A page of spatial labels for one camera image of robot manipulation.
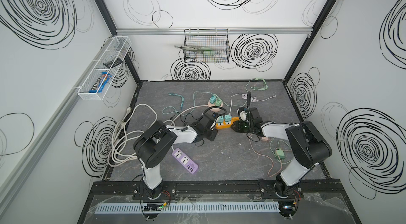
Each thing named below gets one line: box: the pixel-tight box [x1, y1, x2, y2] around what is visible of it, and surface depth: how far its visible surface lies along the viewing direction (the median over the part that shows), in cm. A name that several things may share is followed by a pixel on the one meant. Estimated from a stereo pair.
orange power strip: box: [215, 116, 241, 130], surface depth 96 cm
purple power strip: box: [171, 147, 199, 174], surface depth 82 cm
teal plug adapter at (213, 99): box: [209, 95, 217, 105], surface depth 104 cm
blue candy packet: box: [88, 71, 113, 93], surface depth 72 cm
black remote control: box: [103, 57, 124, 69], surface depth 82 cm
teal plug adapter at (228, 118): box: [224, 114, 233, 123], surface depth 93 cm
